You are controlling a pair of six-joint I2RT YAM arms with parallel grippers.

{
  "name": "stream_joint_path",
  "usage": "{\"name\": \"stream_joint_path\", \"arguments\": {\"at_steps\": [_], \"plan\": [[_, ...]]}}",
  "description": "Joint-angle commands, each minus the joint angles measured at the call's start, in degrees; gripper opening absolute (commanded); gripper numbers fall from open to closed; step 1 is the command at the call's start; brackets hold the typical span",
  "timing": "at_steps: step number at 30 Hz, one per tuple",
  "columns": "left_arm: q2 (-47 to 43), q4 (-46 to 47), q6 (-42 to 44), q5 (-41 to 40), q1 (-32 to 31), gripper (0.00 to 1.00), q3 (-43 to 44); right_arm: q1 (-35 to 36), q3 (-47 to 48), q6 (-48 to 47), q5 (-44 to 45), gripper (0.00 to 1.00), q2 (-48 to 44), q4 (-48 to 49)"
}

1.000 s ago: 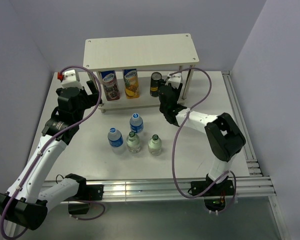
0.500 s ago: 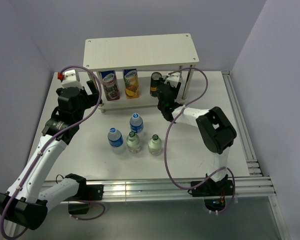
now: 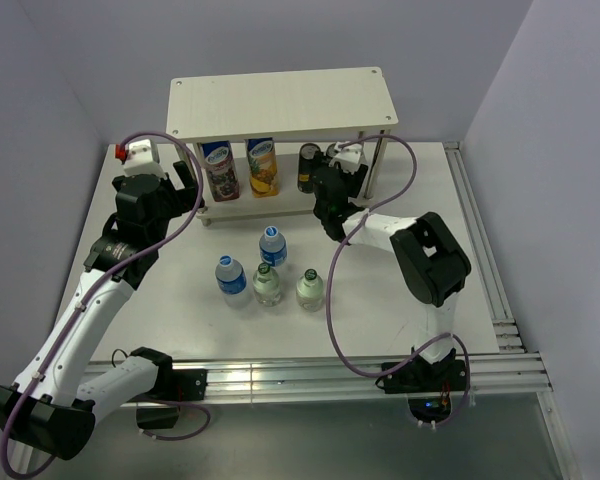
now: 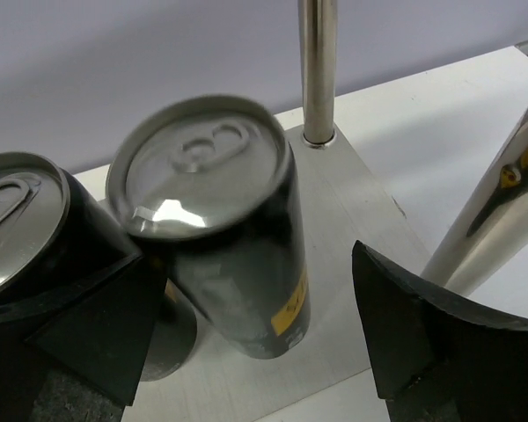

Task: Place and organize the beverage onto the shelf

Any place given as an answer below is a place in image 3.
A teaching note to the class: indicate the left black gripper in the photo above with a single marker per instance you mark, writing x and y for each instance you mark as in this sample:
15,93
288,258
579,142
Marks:
183,198

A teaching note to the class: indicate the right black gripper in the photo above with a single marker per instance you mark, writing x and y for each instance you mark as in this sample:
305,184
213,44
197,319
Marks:
355,181

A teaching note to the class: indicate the black Schweppes can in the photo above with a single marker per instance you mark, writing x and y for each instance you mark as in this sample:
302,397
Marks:
332,150
310,156

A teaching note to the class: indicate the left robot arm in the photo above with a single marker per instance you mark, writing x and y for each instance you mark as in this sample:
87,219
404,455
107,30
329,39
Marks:
47,406

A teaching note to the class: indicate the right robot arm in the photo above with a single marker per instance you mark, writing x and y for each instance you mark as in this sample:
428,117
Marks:
432,263

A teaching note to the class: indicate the white two-tier shelf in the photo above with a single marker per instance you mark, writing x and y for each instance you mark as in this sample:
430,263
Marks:
292,108

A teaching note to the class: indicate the grape juice carton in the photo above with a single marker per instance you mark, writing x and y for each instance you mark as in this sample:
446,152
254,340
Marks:
220,170

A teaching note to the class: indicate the pineapple juice carton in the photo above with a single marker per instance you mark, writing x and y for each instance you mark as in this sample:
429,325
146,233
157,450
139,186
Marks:
263,171

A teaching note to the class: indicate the front Pocari water bottle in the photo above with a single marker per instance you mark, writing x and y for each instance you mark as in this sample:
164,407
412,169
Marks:
232,282

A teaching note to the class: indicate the pocari water bottle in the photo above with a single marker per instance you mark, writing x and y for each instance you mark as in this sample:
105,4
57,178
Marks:
232,282
273,247

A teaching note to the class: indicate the rear Pocari water bottle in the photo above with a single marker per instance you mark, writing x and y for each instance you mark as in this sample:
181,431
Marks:
273,247

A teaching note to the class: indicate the left green-cap glass bottle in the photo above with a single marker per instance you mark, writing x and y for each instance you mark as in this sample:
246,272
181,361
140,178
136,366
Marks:
266,285

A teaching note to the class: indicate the green-cap glass bottle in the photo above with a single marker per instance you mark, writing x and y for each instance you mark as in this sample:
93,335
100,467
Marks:
310,290
266,285

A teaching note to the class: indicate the right green-cap glass bottle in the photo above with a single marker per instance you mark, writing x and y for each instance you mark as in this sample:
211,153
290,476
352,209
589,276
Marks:
310,290

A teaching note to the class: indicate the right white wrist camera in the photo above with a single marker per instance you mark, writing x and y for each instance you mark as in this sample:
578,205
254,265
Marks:
349,157

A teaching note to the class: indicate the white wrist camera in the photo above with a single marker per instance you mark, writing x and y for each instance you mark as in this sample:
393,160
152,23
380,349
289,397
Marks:
139,158
349,157

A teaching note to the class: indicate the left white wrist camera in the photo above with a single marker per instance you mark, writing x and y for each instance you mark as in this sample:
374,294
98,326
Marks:
139,158

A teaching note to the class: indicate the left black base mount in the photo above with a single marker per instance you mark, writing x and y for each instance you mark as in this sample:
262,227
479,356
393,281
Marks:
184,385

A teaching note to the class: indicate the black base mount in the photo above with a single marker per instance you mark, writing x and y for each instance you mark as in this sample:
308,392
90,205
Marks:
419,377
184,385

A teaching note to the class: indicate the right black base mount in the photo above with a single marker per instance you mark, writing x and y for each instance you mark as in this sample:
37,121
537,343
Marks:
419,377

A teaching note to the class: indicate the aluminium right side rail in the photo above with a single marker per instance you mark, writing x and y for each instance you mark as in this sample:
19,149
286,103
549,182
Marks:
505,326

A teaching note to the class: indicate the aluminium rail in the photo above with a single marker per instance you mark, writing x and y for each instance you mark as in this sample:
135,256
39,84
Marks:
505,326
313,379

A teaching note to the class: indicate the aluminium front rail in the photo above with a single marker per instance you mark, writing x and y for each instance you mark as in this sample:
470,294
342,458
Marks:
313,379

